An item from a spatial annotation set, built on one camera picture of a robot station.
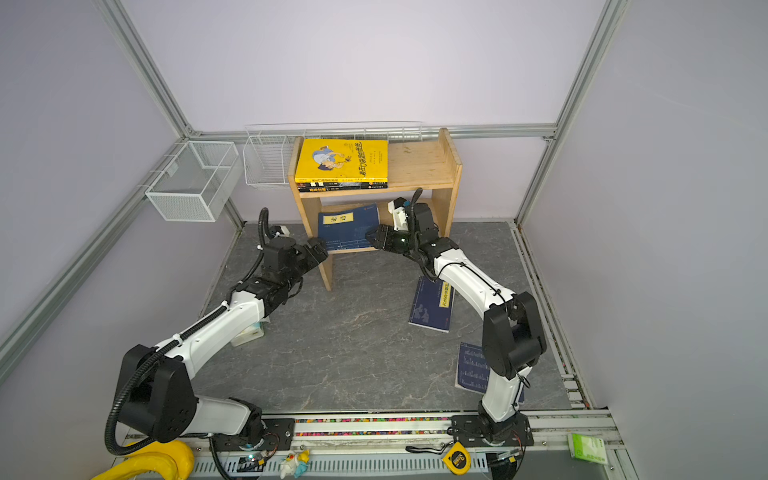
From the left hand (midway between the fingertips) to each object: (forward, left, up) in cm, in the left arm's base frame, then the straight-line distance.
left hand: (317, 249), depth 85 cm
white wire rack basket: (+33, +17, +14) cm, 39 cm away
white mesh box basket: (+28, +41, +4) cm, 50 cm away
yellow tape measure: (-50, -34, -19) cm, 63 cm away
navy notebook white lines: (-31, -42, -20) cm, 56 cm away
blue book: (+6, -9, +2) cm, 11 cm away
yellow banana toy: (-46, +31, -16) cm, 58 cm away
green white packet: (-50, -65, -18) cm, 84 cm away
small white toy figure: (-49, +3, -17) cm, 52 cm away
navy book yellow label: (-9, -34, -20) cm, 41 cm away
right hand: (+1, -16, +3) cm, 16 cm away
